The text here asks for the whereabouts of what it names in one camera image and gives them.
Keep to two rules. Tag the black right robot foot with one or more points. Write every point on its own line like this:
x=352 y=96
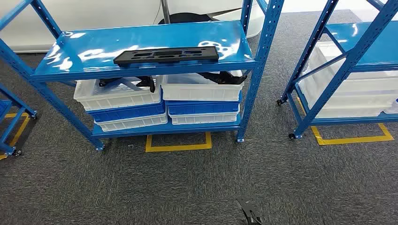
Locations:
x=248 y=212

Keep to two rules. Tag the white car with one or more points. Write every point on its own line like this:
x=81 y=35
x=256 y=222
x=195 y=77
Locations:
x=93 y=15

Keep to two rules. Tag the black plastic panel part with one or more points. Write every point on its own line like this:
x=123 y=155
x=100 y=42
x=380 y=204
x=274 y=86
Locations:
x=211 y=52

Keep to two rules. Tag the grey metal pole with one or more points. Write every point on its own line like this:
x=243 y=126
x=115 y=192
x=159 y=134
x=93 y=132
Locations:
x=165 y=12

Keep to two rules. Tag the black plastic bracket part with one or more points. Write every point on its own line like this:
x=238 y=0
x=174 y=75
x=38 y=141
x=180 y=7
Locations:
x=227 y=79
x=146 y=82

